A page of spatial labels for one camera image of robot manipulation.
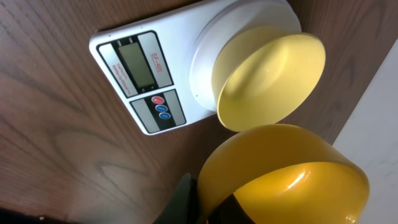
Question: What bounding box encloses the white digital kitchen scale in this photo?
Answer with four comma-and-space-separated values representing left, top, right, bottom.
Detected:
89, 0, 301, 136

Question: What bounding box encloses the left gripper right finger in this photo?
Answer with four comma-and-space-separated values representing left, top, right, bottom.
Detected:
208, 194, 254, 224

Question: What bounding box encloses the yellow measuring scoop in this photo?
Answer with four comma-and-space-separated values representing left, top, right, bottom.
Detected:
197, 124, 369, 223

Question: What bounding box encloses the pale yellow bowl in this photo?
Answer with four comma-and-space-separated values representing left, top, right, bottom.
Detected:
211, 27, 326, 132

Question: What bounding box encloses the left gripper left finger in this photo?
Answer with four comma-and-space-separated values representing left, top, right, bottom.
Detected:
153, 173, 198, 224

